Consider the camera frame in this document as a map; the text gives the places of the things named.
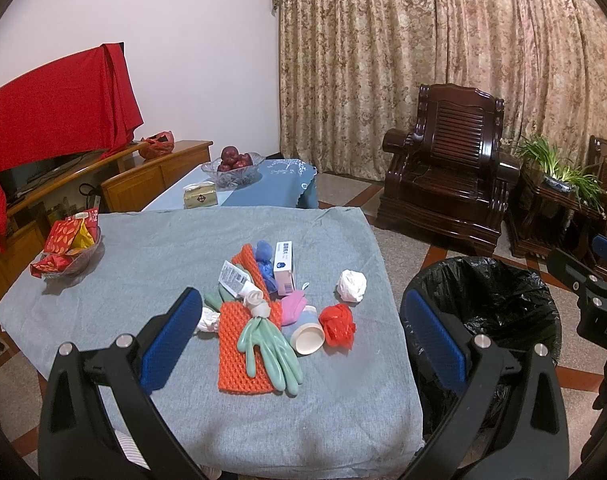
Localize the television screen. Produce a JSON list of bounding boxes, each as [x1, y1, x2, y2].
[[0, 152, 102, 206]]

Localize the red apples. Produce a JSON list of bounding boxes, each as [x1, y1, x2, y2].
[[218, 145, 253, 172]]

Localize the red snack packets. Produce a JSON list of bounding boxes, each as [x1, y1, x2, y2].
[[30, 208, 99, 278]]

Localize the wooden tv cabinet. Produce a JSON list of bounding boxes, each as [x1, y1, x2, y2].
[[0, 138, 214, 321]]

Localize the white paper cup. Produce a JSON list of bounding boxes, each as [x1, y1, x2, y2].
[[282, 306, 325, 356]]

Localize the white blue toothpaste tube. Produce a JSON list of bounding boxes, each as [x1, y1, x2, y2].
[[218, 261, 264, 308]]

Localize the grey table cloth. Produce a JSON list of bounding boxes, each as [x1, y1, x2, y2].
[[0, 207, 424, 479]]

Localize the glass snack bowl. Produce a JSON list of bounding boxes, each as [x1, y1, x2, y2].
[[40, 228, 104, 280]]

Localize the red orange plastic bag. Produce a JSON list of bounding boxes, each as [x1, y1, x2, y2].
[[138, 130, 175, 160]]

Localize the pink mesh sponge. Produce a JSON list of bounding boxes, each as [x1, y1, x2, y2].
[[280, 289, 308, 326]]

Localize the blue coffee table cloth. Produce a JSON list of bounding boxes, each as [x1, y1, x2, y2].
[[144, 159, 319, 211]]

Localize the green rubber glove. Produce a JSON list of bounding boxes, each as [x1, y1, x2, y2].
[[237, 318, 303, 396], [202, 284, 237, 312]]

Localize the yellow tissue box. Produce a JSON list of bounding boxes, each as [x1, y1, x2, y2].
[[183, 180, 218, 209]]

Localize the dark wooden side table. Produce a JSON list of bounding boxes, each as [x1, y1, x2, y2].
[[504, 166, 607, 281]]

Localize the white tissue ball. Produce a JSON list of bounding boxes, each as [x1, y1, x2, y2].
[[336, 270, 367, 304]]

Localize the white blue medicine box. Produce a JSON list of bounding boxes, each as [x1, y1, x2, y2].
[[273, 240, 296, 297]]

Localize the beige patterned curtain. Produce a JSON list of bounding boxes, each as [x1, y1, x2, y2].
[[274, 0, 607, 180]]

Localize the large orange foam net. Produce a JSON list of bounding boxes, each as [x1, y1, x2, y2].
[[218, 301, 274, 394]]

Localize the green potted plant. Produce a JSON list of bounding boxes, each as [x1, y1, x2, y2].
[[515, 136, 605, 214]]

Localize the red plastic bag ball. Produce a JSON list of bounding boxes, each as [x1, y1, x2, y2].
[[319, 304, 357, 350]]

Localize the red cloth over television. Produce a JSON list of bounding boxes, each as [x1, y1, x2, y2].
[[0, 44, 143, 252]]

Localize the narrow orange foam net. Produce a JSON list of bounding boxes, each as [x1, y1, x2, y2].
[[232, 244, 270, 300]]

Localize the blue plastic glove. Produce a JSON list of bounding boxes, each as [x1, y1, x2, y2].
[[253, 240, 278, 295]]

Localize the glass fruit bowl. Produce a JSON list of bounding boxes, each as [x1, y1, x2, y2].
[[201, 152, 265, 191]]

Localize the small white tissue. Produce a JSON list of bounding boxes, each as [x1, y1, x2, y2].
[[194, 307, 221, 334]]

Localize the black lined trash bin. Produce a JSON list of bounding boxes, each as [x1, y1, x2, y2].
[[401, 257, 563, 439]]

